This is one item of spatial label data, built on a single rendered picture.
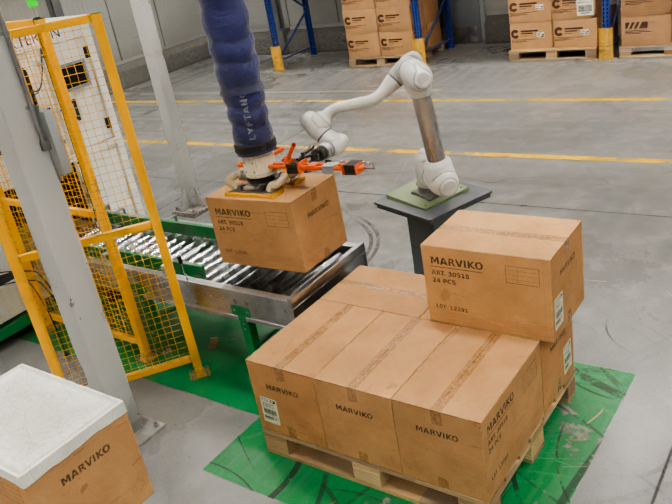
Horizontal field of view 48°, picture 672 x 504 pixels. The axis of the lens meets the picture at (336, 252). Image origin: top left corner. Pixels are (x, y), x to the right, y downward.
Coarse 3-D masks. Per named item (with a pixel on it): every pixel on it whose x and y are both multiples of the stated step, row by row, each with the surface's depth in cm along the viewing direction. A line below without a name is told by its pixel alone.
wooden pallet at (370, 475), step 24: (552, 408) 349; (264, 432) 368; (288, 456) 366; (312, 456) 361; (336, 456) 358; (528, 456) 334; (360, 480) 341; (384, 480) 335; (408, 480) 321; (504, 480) 312
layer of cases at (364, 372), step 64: (320, 320) 372; (384, 320) 362; (256, 384) 355; (320, 384) 327; (384, 384) 315; (448, 384) 307; (512, 384) 304; (384, 448) 321; (448, 448) 299; (512, 448) 313
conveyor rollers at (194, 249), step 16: (112, 224) 556; (128, 240) 515; (176, 240) 502; (192, 240) 500; (208, 240) 490; (160, 256) 481; (176, 256) 479; (192, 256) 477; (208, 256) 466; (336, 256) 436; (208, 272) 453; (224, 272) 441; (240, 272) 438; (256, 272) 435; (272, 272) 432; (288, 272) 429; (256, 288) 421; (272, 288) 418; (288, 288) 416
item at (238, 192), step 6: (240, 186) 401; (264, 186) 393; (228, 192) 404; (234, 192) 402; (240, 192) 400; (246, 192) 397; (252, 192) 395; (258, 192) 393; (264, 192) 391; (270, 192) 389; (276, 192) 389; (282, 192) 392; (270, 198) 387
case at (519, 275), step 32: (448, 224) 353; (480, 224) 347; (512, 224) 341; (544, 224) 335; (576, 224) 330; (448, 256) 332; (480, 256) 323; (512, 256) 314; (544, 256) 308; (576, 256) 332; (448, 288) 340; (480, 288) 330; (512, 288) 321; (544, 288) 312; (576, 288) 338; (448, 320) 349; (480, 320) 338; (512, 320) 328; (544, 320) 319
